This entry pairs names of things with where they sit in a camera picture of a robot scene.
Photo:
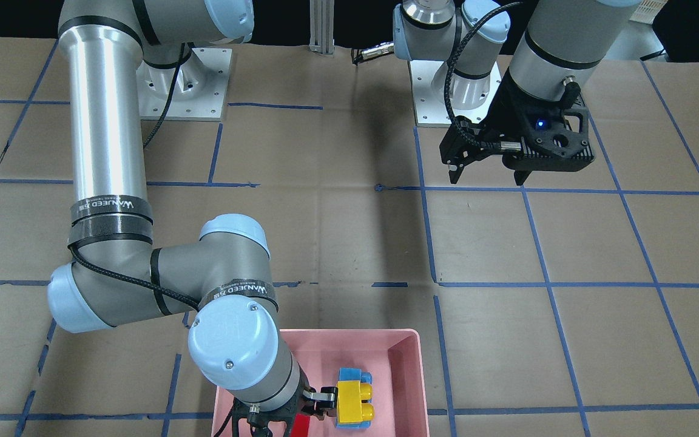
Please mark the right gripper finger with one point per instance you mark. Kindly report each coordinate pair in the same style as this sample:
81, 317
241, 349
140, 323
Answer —
321, 404

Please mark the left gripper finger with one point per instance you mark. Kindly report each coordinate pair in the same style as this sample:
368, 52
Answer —
522, 172
464, 143

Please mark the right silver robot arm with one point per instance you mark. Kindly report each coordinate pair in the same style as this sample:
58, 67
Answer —
116, 276

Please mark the aluminium frame post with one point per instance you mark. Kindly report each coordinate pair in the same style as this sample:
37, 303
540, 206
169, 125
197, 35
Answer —
321, 19

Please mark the pink plastic box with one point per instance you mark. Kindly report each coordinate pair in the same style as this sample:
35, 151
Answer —
392, 357

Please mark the red toy block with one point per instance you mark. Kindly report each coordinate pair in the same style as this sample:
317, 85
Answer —
301, 425

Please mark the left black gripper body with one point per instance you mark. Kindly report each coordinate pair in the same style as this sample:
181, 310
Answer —
507, 110

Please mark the yellow toy block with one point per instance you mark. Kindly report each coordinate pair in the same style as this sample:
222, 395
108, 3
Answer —
353, 406

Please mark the blue toy block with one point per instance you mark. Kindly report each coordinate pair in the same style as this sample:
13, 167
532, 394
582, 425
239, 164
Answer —
346, 373

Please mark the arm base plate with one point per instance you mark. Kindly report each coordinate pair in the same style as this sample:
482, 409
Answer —
469, 98
200, 91

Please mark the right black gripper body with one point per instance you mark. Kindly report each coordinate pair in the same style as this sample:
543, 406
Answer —
327, 397

